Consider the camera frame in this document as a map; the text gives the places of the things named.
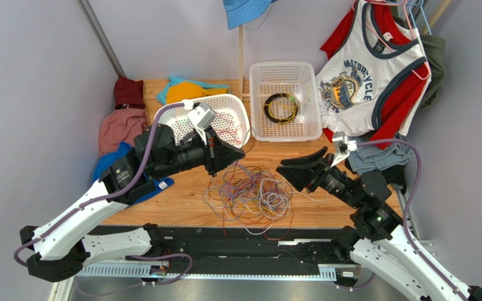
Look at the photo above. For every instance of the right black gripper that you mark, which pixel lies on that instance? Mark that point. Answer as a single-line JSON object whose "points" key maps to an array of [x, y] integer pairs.
{"points": [[312, 175]]}

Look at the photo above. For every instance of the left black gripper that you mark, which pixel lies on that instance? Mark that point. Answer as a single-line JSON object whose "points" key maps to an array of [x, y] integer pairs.
{"points": [[219, 154]]}

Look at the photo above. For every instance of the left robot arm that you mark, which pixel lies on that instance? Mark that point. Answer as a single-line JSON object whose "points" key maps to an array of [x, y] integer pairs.
{"points": [[66, 245]]}

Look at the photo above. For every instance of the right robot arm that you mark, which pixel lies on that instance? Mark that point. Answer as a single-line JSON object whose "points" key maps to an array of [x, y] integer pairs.
{"points": [[378, 240]]}

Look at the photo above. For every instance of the rounded white plastic basket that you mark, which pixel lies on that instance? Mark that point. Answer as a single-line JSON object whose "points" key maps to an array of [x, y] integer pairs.
{"points": [[231, 124]]}

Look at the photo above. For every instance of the grey denim garment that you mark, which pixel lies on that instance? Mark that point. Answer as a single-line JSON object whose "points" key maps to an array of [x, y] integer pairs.
{"points": [[372, 157]]}

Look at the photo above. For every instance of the rectangular white plastic basket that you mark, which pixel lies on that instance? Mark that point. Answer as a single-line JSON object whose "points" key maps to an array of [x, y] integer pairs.
{"points": [[283, 102]]}

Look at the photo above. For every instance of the orange cloth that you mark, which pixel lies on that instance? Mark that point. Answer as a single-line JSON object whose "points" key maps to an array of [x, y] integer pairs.
{"points": [[188, 91]]}

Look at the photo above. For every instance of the teal cloth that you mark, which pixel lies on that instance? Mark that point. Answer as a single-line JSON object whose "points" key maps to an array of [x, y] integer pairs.
{"points": [[161, 96]]}

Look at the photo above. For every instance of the black garment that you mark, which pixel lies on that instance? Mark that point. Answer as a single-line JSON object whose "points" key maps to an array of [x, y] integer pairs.
{"points": [[394, 175]]}

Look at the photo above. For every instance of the white motorcycle tank top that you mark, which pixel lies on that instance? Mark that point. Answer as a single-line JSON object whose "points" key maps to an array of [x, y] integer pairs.
{"points": [[362, 83]]}

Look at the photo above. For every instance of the pink cloth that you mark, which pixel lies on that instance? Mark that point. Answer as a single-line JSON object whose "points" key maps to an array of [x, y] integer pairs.
{"points": [[123, 125]]}

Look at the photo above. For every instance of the maroon cloth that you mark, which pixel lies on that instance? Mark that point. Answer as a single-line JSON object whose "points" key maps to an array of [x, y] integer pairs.
{"points": [[128, 93]]}

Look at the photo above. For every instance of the blue cloth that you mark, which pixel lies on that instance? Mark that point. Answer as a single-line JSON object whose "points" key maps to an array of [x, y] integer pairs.
{"points": [[108, 159]]}

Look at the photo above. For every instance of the light blue bucket hat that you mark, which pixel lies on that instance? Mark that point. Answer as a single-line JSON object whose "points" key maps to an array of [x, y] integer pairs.
{"points": [[240, 12]]}

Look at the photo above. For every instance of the red shirt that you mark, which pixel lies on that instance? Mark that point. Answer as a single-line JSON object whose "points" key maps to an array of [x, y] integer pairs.
{"points": [[395, 112]]}

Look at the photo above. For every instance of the dark green garment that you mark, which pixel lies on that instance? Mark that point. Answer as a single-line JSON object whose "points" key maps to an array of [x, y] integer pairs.
{"points": [[434, 48]]}

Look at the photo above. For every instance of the pink clothes hanger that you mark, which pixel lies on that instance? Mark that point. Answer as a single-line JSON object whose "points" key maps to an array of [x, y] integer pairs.
{"points": [[379, 42]]}

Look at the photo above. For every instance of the wooden rack pole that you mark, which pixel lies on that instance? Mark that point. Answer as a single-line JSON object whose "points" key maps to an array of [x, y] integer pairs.
{"points": [[434, 16]]}

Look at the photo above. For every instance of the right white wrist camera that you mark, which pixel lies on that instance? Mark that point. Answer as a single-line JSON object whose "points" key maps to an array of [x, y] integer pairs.
{"points": [[343, 147]]}

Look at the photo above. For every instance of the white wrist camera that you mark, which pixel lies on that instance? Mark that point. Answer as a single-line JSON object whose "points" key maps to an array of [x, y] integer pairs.
{"points": [[343, 147], [201, 115]]}

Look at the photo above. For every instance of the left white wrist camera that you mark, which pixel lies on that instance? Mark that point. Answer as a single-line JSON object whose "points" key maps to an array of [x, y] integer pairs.
{"points": [[201, 115]]}

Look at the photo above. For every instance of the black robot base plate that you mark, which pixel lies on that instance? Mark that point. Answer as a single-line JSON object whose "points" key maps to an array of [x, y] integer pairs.
{"points": [[234, 250]]}

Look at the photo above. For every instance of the aluminium slotted rail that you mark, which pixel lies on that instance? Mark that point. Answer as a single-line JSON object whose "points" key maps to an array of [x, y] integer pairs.
{"points": [[149, 270]]}

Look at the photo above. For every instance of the metal corner rail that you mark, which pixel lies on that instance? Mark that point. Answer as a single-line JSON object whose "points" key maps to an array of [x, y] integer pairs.
{"points": [[98, 31]]}

